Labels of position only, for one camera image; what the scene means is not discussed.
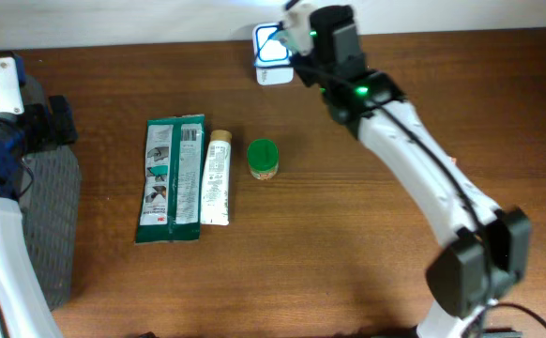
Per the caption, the grey plastic basket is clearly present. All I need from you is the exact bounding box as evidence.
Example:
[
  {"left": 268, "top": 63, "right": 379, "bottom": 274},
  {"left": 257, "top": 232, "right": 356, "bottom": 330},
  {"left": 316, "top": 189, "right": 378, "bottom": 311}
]
[{"left": 17, "top": 146, "right": 82, "bottom": 311}]

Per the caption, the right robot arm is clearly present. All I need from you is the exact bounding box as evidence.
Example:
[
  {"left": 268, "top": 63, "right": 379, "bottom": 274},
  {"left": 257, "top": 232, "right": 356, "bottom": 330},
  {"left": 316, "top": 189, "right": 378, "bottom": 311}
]
[{"left": 282, "top": 1, "right": 531, "bottom": 337}]

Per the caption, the white tube tan cap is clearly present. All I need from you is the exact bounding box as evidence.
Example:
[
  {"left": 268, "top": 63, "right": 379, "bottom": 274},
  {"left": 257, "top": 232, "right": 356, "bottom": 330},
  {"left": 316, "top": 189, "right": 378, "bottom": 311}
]
[{"left": 201, "top": 130, "right": 232, "bottom": 226}]

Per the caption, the green lid jar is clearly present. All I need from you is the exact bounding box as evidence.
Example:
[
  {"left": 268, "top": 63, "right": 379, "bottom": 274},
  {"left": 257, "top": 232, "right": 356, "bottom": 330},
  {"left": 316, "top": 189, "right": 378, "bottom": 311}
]
[{"left": 247, "top": 139, "right": 280, "bottom": 180}]

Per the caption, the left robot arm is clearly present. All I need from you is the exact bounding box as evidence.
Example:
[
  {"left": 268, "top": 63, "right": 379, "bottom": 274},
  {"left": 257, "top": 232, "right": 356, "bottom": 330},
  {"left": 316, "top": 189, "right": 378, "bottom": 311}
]
[{"left": 0, "top": 52, "right": 82, "bottom": 337}]

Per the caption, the green white package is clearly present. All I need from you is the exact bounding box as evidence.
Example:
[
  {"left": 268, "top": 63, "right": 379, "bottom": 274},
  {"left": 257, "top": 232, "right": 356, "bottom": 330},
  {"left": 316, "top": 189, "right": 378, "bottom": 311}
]
[{"left": 135, "top": 115, "right": 205, "bottom": 244}]

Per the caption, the teal wipes packet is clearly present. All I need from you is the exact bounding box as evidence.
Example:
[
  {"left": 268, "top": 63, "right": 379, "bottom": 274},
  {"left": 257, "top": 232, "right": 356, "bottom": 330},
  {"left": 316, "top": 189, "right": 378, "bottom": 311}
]
[{"left": 270, "top": 29, "right": 295, "bottom": 51}]

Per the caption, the black camera cable right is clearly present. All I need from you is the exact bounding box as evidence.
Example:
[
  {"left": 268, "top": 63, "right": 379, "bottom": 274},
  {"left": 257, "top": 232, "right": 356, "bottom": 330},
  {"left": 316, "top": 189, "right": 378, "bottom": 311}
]
[{"left": 253, "top": 27, "right": 546, "bottom": 338}]

